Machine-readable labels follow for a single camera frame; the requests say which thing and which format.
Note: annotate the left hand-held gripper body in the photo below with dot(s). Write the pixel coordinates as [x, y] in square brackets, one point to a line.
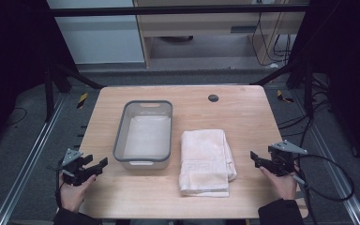
[72, 170]

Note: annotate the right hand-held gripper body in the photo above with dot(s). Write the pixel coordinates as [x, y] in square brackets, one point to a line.
[283, 162]

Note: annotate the grey plastic basin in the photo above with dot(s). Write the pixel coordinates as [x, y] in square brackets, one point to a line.
[147, 137]

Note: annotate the white towel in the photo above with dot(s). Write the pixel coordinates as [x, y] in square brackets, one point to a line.
[204, 162]

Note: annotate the person's left hand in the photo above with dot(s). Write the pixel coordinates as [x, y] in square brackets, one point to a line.
[72, 195]

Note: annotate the person's right hand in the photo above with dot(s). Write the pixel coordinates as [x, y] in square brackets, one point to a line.
[282, 187]

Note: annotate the yellow black striped tape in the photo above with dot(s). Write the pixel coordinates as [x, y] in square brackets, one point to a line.
[82, 100]
[282, 97]

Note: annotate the black metal stand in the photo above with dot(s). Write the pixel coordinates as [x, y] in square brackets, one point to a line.
[49, 93]
[307, 90]

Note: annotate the black curtain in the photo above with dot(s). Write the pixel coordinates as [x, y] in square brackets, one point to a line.
[9, 62]
[347, 68]

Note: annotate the white cabinet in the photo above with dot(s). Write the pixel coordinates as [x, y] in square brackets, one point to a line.
[100, 40]

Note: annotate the light wooden desk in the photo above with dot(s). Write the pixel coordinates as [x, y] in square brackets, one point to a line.
[200, 25]

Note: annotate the black horizontal metal bar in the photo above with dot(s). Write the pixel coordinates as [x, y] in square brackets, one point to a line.
[168, 10]

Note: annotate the aluminium floor rail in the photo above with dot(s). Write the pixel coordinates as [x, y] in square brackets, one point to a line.
[28, 156]
[340, 181]

